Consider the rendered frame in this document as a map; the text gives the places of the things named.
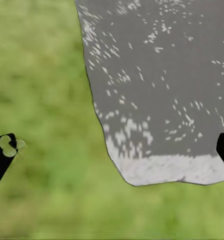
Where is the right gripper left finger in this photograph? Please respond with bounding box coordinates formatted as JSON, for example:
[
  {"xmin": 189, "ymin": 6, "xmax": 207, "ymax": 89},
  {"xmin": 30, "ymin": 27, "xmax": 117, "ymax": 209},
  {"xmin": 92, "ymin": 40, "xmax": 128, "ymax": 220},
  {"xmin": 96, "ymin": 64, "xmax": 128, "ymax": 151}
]
[{"xmin": 0, "ymin": 133, "xmax": 26, "ymax": 181}]

